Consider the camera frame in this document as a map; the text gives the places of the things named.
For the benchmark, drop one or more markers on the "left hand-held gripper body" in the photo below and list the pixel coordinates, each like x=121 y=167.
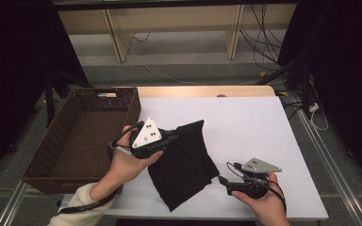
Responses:
x=147 y=135

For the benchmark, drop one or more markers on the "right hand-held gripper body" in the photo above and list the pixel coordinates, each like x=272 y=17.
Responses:
x=259 y=166

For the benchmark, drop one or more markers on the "black pants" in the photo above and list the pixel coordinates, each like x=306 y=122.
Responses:
x=185 y=166

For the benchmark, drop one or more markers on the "brown woven basket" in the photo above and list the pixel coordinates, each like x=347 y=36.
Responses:
x=85 y=144

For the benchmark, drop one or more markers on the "person's left hand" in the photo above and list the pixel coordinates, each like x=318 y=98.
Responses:
x=125 y=169

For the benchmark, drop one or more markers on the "person's right hand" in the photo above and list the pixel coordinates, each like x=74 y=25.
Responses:
x=270 y=210

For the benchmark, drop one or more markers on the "white table mat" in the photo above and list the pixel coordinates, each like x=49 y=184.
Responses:
x=248 y=125

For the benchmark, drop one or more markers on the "round brown table cap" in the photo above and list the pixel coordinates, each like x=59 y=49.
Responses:
x=222 y=95

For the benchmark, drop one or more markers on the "yellow tape piece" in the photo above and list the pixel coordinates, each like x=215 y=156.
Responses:
x=262 y=74
x=283 y=93

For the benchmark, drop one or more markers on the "white power adapter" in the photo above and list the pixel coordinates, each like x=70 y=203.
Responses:
x=313 y=107

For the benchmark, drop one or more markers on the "black tripod stand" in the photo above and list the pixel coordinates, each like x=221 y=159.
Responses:
x=304 y=81

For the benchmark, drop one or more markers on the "black metal stand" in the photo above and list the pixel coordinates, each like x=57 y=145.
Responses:
x=48 y=100

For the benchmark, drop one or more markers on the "black curtain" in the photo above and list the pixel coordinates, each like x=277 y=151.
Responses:
x=352 y=62
x=12 y=62

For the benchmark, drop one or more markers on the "metal floor rail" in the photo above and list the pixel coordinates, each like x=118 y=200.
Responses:
x=336 y=175
x=12 y=204

